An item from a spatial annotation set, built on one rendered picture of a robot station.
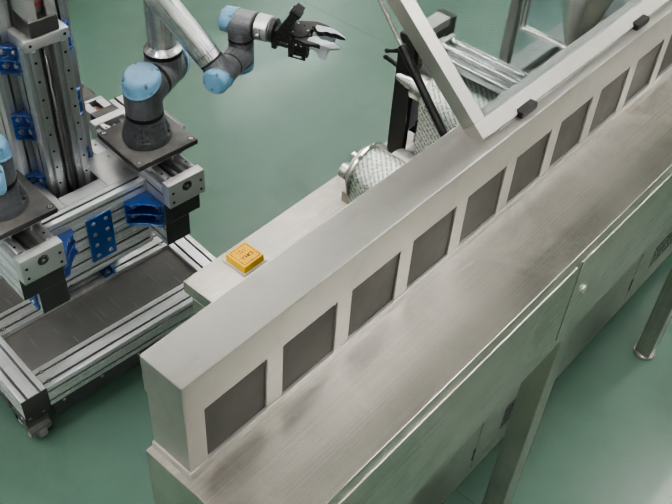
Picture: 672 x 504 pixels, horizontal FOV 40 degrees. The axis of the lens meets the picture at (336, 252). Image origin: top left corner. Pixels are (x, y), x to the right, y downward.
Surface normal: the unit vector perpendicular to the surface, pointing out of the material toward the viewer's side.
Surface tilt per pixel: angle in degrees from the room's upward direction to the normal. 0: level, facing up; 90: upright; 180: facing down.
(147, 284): 0
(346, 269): 90
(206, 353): 0
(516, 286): 0
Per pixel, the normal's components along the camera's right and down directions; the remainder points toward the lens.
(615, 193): 0.05, -0.71
